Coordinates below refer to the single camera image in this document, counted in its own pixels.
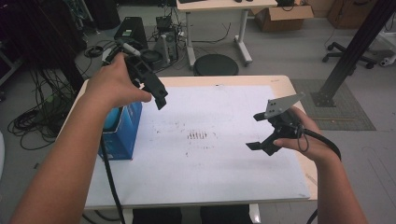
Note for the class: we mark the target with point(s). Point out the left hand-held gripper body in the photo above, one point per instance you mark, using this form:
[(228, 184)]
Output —
[(141, 70)]

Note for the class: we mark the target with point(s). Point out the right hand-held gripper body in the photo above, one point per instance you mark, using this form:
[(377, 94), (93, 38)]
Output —
[(286, 121)]

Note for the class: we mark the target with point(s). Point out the blue cardboard box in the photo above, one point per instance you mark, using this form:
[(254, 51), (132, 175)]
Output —
[(123, 137)]

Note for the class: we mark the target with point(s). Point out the person's left hand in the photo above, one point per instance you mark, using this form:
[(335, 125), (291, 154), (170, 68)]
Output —
[(115, 84)]

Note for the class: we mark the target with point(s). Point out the person's right hand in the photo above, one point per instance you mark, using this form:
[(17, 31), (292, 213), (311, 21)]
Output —
[(314, 143)]

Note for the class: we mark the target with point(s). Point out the black round device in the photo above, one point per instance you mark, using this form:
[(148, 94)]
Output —
[(151, 57)]

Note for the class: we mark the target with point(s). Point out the grey computer tower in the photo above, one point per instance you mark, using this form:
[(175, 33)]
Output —
[(169, 43)]

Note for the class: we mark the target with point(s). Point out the light wooden table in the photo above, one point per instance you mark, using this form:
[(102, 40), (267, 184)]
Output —
[(280, 82)]

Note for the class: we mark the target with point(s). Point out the black computer tower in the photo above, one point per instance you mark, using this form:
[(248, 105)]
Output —
[(134, 29)]

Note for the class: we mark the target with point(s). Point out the light wooden strip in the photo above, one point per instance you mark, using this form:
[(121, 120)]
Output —
[(331, 118)]

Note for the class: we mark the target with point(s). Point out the small black box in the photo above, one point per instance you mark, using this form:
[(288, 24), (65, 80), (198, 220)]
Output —
[(163, 22)]

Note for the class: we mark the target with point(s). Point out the black round stool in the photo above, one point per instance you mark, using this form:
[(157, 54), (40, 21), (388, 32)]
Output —
[(214, 65)]

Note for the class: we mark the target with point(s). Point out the grey floor mat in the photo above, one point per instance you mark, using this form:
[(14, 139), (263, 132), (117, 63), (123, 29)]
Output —
[(351, 115)]

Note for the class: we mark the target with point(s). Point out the black keyboard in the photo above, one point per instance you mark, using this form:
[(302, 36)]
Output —
[(191, 1)]

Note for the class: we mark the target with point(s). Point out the black office chair base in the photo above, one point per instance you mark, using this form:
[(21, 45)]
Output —
[(364, 59)]

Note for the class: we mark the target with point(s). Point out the open cardboard box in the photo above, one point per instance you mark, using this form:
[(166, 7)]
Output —
[(280, 18)]

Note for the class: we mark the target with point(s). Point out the white desk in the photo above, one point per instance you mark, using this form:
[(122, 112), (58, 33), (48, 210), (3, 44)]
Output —
[(224, 5)]

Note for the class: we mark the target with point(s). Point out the dark equipment rack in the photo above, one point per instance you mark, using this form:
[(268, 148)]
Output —
[(37, 37)]

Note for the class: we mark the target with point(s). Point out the white device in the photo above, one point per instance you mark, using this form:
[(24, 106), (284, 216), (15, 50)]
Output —
[(387, 60)]

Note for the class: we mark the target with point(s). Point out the closed brown cardboard box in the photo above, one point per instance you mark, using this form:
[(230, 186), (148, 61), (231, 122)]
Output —
[(348, 14)]

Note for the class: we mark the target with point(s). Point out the black metal post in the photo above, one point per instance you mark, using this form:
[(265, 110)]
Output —
[(355, 53)]

